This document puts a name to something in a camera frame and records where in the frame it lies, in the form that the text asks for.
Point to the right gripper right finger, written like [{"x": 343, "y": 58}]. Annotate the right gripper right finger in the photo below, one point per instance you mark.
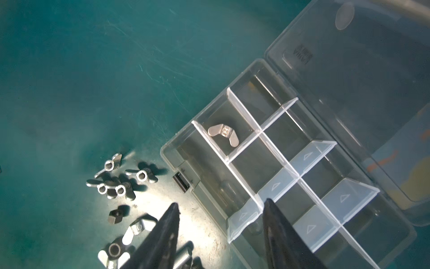
[{"x": 284, "y": 248}]

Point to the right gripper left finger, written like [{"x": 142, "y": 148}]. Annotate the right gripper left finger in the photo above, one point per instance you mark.
[{"x": 158, "y": 250}]

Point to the silver wing nut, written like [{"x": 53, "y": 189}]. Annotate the silver wing nut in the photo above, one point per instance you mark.
[
  {"x": 103, "y": 187},
  {"x": 114, "y": 256},
  {"x": 144, "y": 175},
  {"x": 125, "y": 189},
  {"x": 226, "y": 132},
  {"x": 110, "y": 165},
  {"x": 137, "y": 227}
]

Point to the silver hex bolt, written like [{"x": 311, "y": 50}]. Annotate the silver hex bolt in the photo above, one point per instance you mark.
[{"x": 182, "y": 257}]

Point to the clear plastic organizer box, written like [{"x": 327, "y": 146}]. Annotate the clear plastic organizer box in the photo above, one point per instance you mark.
[{"x": 334, "y": 127}]

